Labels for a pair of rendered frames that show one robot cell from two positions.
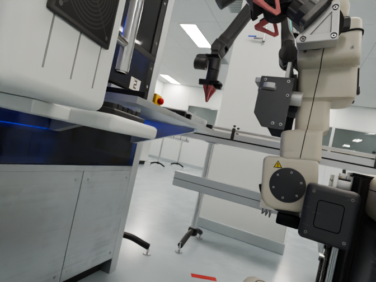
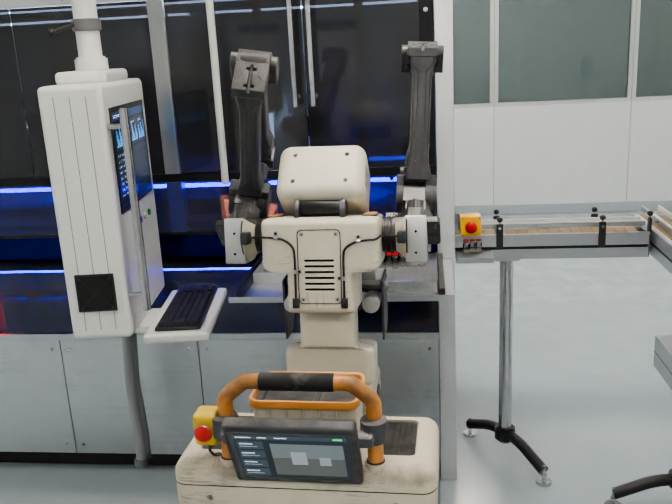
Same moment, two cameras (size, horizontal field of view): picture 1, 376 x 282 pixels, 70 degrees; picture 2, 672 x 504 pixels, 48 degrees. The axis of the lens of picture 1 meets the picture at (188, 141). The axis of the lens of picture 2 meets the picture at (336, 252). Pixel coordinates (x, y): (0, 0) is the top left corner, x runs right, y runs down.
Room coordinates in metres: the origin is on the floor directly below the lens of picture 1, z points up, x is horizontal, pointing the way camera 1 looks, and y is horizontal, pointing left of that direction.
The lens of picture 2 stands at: (0.45, -2.09, 1.61)
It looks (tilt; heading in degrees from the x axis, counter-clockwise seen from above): 15 degrees down; 74
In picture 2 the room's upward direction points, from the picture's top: 3 degrees counter-clockwise
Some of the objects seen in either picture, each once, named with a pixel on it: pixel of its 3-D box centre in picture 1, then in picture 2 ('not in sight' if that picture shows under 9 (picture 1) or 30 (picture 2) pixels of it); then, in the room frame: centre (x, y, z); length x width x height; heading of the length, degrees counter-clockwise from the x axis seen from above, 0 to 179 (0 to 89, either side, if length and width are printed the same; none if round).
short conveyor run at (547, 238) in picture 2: not in sight; (547, 233); (1.92, 0.27, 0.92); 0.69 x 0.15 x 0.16; 157
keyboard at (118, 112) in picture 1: (53, 99); (188, 305); (0.61, 0.32, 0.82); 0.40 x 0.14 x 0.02; 75
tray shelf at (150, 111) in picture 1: (136, 111); (347, 276); (1.14, 0.24, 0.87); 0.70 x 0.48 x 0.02; 157
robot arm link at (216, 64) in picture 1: (213, 65); not in sight; (1.28, -0.04, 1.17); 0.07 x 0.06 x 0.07; 68
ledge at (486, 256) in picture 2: not in sight; (474, 255); (1.63, 0.28, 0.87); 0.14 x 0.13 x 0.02; 67
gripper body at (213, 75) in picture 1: (211, 78); not in sight; (1.28, -0.05, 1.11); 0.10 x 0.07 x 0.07; 67
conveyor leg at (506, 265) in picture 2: not in sight; (505, 350); (1.78, 0.32, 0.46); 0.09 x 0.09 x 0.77; 67
